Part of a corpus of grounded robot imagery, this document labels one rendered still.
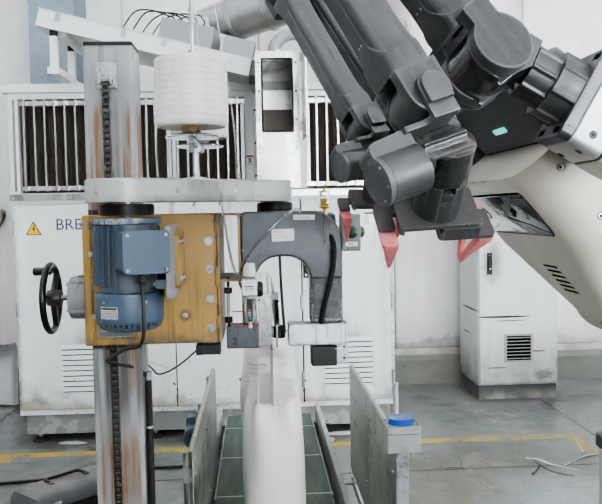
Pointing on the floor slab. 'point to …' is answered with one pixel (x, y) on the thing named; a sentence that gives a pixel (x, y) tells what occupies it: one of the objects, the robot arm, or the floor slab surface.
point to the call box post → (401, 478)
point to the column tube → (135, 492)
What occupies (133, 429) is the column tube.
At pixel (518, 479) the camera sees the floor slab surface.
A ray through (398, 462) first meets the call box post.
